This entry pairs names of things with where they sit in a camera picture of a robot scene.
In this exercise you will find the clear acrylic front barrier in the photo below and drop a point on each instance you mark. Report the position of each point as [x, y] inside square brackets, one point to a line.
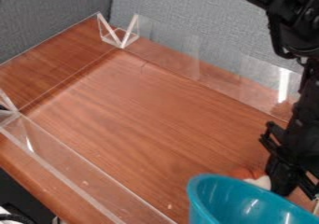
[76, 189]

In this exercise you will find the black and white corner object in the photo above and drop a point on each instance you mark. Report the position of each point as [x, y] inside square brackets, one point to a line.
[17, 201]

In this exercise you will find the clear acrylic back barrier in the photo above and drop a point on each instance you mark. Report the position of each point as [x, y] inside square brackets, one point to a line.
[256, 83]

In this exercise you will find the red and white toy mushroom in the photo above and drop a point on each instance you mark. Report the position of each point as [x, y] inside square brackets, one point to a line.
[252, 176]

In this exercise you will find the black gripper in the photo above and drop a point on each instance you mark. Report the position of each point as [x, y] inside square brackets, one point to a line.
[292, 165]

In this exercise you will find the blue plastic bowl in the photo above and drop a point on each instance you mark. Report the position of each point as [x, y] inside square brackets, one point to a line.
[223, 200]

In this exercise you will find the clear acrylic barrier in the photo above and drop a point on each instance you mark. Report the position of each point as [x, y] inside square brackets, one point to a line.
[256, 83]
[76, 189]

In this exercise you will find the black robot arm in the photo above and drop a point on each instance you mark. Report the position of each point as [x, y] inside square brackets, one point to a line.
[294, 29]

